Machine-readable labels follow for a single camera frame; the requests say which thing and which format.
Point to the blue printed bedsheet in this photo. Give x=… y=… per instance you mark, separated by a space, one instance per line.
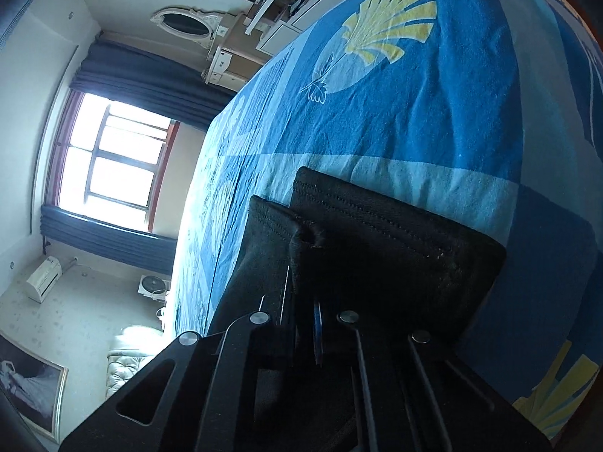
x=424 y=103

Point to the white air conditioner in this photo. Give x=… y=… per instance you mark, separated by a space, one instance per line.
x=43 y=280

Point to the white fan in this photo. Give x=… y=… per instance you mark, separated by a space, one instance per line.
x=153 y=288

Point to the white tufted headboard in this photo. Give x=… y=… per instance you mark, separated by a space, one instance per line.
x=132 y=358

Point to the white dressing table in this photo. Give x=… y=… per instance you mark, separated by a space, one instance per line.
x=231 y=56

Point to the window with red frame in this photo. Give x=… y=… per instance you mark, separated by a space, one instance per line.
x=117 y=165

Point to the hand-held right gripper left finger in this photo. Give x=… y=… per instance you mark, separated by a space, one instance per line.
x=284 y=301

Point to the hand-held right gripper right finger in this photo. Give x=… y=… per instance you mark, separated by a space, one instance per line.
x=319 y=334

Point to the black pants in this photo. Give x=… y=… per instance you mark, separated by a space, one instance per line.
x=377 y=254

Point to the oval mirror white frame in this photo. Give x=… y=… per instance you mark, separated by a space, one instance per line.
x=186 y=23

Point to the framed wall picture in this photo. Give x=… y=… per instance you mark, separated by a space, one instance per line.
x=28 y=386

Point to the wooden panelled cabinet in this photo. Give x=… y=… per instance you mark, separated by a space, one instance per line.
x=320 y=9

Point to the dark blue curtain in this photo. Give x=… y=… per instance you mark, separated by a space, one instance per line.
x=141 y=75
x=108 y=240

